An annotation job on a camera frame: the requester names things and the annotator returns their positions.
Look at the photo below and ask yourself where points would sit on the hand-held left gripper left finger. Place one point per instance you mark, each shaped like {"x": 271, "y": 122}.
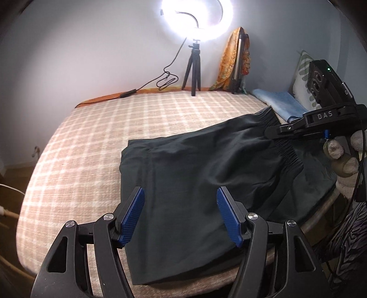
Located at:
{"x": 132, "y": 217}

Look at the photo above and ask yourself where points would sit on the black pants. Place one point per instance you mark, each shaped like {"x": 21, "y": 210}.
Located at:
{"x": 200, "y": 172}

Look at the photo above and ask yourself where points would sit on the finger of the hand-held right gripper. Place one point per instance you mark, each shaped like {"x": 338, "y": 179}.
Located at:
{"x": 286, "y": 131}

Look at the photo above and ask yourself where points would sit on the orange patterned cloth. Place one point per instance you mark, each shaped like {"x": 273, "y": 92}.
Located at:
{"x": 229, "y": 57}

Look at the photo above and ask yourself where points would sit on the blue folded towel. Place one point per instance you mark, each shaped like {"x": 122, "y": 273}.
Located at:
{"x": 281, "y": 103}

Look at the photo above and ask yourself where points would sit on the leaf print pillow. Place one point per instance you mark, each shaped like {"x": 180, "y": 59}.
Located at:
{"x": 301, "y": 83}

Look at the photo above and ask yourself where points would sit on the black mini tripod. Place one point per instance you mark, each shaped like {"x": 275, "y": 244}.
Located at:
{"x": 194, "y": 57}

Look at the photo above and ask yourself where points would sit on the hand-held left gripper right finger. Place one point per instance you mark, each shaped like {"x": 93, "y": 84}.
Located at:
{"x": 228, "y": 217}

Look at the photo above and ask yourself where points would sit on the checked pink blanket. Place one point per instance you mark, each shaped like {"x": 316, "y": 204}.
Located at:
{"x": 86, "y": 143}

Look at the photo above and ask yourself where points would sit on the person's right hand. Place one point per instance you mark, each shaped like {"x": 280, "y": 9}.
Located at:
{"x": 335, "y": 149}

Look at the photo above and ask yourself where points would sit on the zebra striped clothing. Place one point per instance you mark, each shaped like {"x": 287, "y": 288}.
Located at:
{"x": 352, "y": 229}

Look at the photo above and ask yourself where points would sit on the silver folded stand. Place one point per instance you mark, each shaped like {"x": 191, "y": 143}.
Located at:
{"x": 237, "y": 74}

